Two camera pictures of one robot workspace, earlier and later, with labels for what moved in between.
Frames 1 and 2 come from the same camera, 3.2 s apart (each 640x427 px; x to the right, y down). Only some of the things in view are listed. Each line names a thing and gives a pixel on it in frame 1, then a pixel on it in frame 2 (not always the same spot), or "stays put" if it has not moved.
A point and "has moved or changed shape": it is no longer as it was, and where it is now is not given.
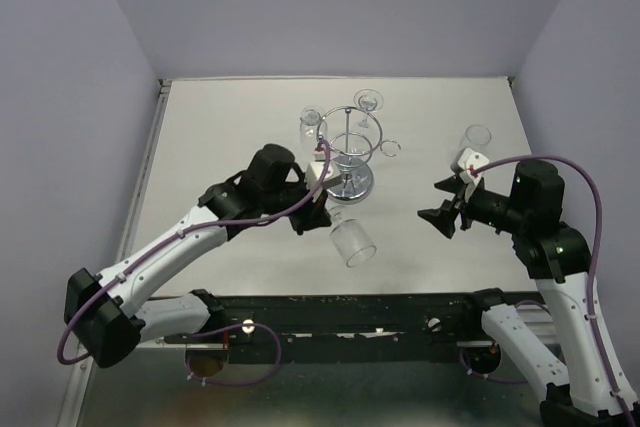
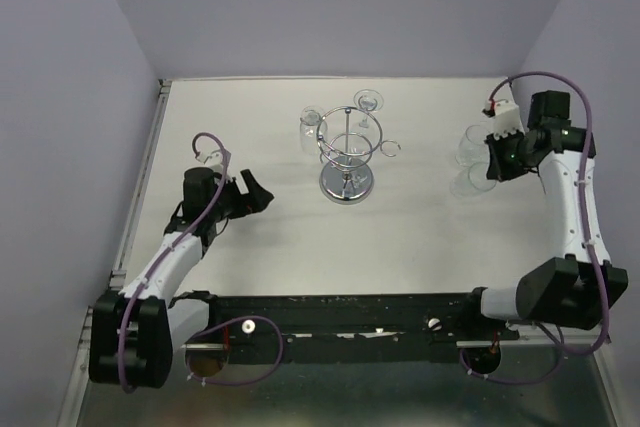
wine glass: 367,100 stays put
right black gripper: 442,217 to 496,169
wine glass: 310,117 stays put
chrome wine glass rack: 354,134 stays put
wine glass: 350,238 has moved or changed shape
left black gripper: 314,216 to 256,200
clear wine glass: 475,137 stays put
